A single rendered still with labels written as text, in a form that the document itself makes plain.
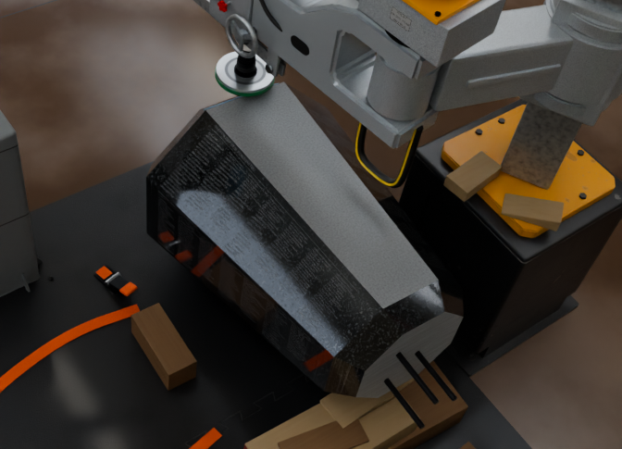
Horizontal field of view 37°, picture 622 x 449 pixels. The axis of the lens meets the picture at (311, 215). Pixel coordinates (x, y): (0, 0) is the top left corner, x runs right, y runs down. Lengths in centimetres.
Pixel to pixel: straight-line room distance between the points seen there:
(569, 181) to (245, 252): 121
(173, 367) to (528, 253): 134
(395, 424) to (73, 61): 245
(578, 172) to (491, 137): 34
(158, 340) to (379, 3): 161
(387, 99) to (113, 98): 207
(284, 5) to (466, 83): 61
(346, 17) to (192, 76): 205
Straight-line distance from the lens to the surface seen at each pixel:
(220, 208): 320
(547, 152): 330
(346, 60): 288
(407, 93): 271
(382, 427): 332
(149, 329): 356
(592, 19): 291
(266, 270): 307
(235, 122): 329
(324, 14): 278
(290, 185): 311
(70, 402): 356
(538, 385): 388
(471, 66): 275
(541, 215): 328
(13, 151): 328
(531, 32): 288
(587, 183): 351
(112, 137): 436
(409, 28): 251
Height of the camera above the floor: 316
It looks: 50 degrees down
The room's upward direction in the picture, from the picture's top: 12 degrees clockwise
